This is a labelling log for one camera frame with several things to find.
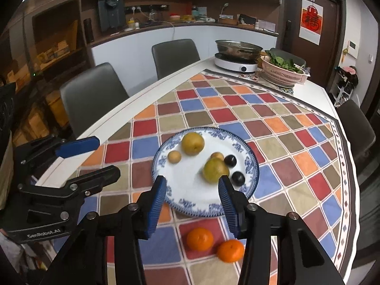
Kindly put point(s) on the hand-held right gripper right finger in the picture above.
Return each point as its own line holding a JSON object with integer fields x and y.
{"x": 228, "y": 207}

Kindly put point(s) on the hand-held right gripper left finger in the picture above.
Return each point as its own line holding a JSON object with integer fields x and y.
{"x": 156, "y": 204}

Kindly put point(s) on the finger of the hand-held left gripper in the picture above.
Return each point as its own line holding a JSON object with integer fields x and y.
{"x": 77, "y": 148}
{"x": 89, "y": 181}

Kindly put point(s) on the dark purple plum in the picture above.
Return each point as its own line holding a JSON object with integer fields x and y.
{"x": 238, "y": 178}
{"x": 230, "y": 160}

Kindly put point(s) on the blue rimmed white plate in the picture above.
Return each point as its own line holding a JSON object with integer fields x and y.
{"x": 184, "y": 181}

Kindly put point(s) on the green pear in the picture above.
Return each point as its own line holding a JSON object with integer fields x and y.
{"x": 215, "y": 170}

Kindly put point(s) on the orange mandarin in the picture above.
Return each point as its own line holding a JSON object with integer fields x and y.
{"x": 200, "y": 239}
{"x": 230, "y": 251}

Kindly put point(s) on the small tan round fruit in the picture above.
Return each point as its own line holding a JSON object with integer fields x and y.
{"x": 217, "y": 156}
{"x": 174, "y": 156}

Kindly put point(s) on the yellow pear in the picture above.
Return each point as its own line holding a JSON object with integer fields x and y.
{"x": 193, "y": 144}

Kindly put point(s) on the grey dining chair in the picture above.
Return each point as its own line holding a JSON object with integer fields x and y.
{"x": 354, "y": 127}
{"x": 175, "y": 58}
{"x": 92, "y": 92}

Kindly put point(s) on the colourful checkered tablecloth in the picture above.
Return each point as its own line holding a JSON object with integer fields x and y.
{"x": 282, "y": 142}

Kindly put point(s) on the white counter cabinet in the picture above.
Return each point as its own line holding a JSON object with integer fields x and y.
{"x": 127, "y": 50}

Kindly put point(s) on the black thermos bottle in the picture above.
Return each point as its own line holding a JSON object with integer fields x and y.
{"x": 89, "y": 31}

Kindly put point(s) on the patterned table mat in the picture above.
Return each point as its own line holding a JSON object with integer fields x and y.
{"x": 255, "y": 78}

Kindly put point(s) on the black countertop appliance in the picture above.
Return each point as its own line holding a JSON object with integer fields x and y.
{"x": 112, "y": 14}

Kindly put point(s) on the pink plastic colander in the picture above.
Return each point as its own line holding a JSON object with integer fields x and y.
{"x": 282, "y": 75}

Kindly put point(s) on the white induction cooker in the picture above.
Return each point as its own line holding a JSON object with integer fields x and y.
{"x": 234, "y": 64}

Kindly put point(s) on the green leafy vegetables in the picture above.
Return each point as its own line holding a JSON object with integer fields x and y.
{"x": 282, "y": 61}

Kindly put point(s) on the stainless steel pot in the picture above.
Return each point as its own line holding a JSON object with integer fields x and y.
{"x": 237, "y": 49}

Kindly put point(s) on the cluttered white stand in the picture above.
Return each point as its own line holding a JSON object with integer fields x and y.
{"x": 346, "y": 83}

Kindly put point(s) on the dark brown door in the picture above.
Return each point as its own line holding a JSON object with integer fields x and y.
{"x": 320, "y": 56}

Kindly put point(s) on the teal bottle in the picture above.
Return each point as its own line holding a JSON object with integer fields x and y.
{"x": 194, "y": 12}

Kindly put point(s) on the white card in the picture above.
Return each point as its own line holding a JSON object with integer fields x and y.
{"x": 266, "y": 26}

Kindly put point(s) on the black box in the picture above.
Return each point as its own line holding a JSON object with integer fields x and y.
{"x": 247, "y": 19}

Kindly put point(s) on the white gooseneck lamp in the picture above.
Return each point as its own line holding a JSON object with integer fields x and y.
{"x": 224, "y": 9}

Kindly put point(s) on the white wall intercom panel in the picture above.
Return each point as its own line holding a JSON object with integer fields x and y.
{"x": 352, "y": 48}

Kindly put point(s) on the red and white wall poster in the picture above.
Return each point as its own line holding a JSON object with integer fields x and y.
{"x": 310, "y": 20}

